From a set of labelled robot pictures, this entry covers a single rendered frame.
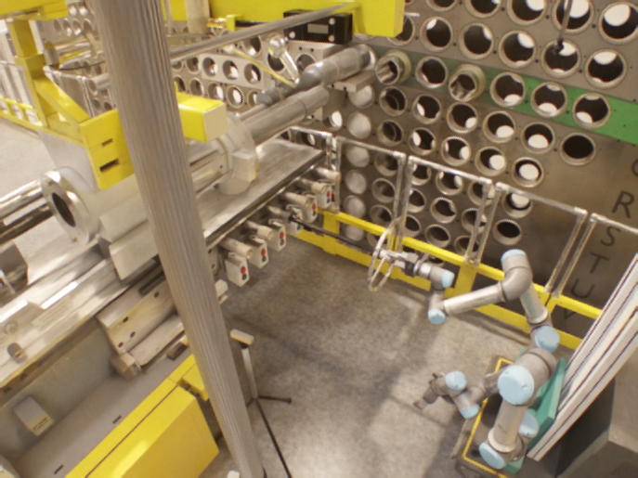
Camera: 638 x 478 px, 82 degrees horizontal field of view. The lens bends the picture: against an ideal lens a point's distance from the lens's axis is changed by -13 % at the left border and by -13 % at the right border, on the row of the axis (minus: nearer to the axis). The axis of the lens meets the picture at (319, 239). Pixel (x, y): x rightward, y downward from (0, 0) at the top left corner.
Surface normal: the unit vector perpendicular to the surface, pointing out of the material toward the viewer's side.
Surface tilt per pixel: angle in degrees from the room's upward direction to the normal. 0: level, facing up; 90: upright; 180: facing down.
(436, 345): 0
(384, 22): 90
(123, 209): 68
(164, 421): 0
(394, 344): 0
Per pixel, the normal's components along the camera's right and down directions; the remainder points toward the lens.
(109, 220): 0.78, 0.02
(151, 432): 0.00, -0.78
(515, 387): -0.84, 0.23
